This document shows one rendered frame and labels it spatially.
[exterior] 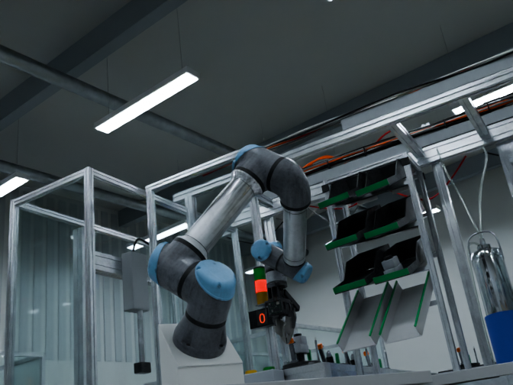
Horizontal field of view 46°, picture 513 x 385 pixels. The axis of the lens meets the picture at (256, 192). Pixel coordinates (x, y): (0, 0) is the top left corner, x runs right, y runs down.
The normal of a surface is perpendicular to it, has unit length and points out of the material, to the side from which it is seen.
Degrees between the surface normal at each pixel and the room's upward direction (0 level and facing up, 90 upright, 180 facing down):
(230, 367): 90
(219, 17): 180
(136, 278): 90
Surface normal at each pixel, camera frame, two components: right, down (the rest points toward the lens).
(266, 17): 0.12, 0.91
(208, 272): 0.36, -0.86
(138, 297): 0.85, -0.30
